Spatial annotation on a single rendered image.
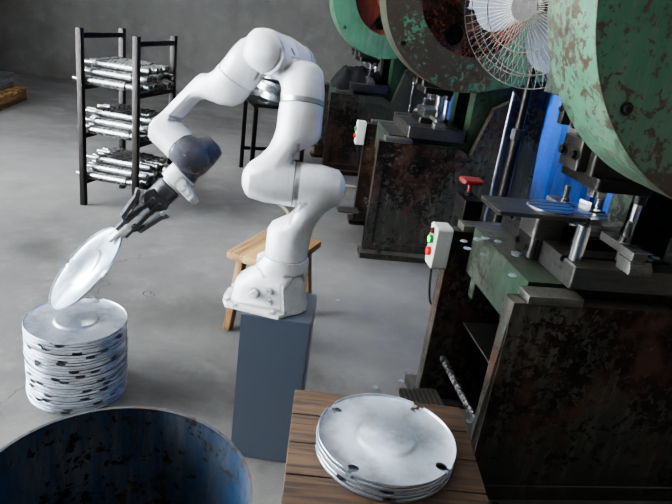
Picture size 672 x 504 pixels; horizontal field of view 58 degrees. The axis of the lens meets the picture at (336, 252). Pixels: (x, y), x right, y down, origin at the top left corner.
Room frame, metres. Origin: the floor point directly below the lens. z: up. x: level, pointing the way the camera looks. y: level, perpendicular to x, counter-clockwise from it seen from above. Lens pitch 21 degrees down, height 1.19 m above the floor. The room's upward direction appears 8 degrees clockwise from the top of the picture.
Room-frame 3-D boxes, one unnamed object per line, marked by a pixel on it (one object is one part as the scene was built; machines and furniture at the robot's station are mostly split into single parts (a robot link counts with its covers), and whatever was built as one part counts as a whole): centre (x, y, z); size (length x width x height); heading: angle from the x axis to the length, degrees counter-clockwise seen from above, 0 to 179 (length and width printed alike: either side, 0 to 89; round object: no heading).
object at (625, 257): (1.43, -0.71, 0.76); 0.17 x 0.06 x 0.10; 10
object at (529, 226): (1.57, -0.50, 0.72); 0.25 x 0.14 x 0.14; 100
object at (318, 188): (1.46, 0.09, 0.71); 0.18 x 0.11 x 0.25; 95
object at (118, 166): (3.40, 1.27, 0.47); 0.46 x 0.43 x 0.95; 80
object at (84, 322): (1.58, 0.75, 0.24); 0.29 x 0.29 x 0.01
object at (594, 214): (1.60, -0.67, 0.76); 0.15 x 0.09 x 0.05; 10
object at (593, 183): (1.60, -0.68, 0.86); 0.20 x 0.16 x 0.05; 10
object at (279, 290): (1.46, 0.17, 0.52); 0.22 x 0.19 x 0.14; 89
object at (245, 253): (2.17, 0.23, 0.16); 0.34 x 0.24 x 0.34; 161
